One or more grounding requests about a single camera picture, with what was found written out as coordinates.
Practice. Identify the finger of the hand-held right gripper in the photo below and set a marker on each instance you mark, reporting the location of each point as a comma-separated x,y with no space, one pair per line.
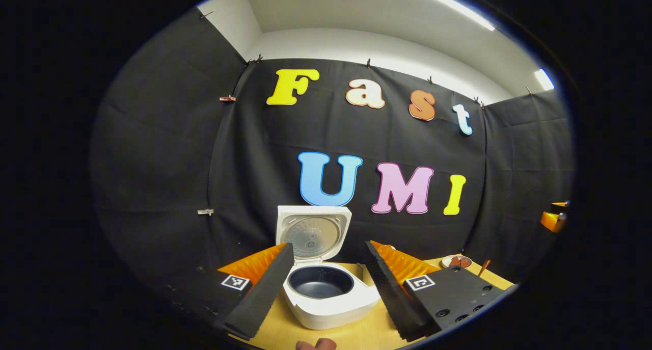
561,204
551,221

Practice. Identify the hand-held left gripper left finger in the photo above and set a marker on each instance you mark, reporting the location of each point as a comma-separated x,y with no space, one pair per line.
265,294

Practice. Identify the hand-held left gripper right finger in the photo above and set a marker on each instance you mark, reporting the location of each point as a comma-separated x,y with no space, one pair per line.
392,299

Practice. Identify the white rice cooker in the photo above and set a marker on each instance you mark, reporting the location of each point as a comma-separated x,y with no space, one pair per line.
331,309

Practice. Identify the brown wooden spoon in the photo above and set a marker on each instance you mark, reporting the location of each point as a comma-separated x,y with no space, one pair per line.
484,267

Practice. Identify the white oval plate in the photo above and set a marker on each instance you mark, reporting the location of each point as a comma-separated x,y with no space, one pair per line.
445,262

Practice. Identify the white cloth clip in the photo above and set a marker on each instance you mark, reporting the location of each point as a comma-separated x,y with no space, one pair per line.
206,212

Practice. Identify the ceiling light strip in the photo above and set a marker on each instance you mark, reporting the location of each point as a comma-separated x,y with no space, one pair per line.
544,79

